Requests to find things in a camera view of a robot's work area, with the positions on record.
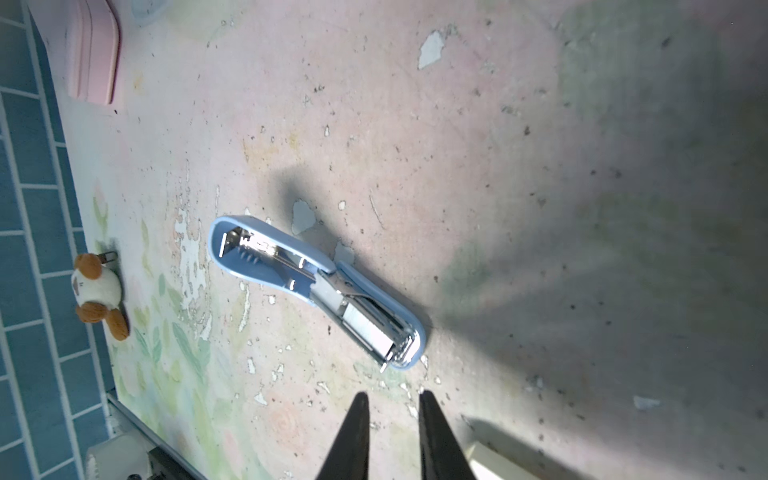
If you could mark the blue staple remover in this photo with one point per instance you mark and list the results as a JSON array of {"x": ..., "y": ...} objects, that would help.
[{"x": 254, "y": 251}]

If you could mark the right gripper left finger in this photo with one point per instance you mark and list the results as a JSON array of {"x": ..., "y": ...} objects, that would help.
[{"x": 348, "y": 457}]

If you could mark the staple box tray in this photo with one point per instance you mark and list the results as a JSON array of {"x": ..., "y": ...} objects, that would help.
[{"x": 486, "y": 464}]

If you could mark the floral table mat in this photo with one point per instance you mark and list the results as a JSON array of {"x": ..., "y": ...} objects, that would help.
[{"x": 571, "y": 196}]

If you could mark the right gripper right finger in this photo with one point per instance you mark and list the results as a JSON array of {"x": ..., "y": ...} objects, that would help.
[{"x": 441, "y": 456}]

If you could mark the pink phone case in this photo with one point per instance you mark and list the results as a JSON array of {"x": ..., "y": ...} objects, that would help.
[{"x": 92, "y": 39}]

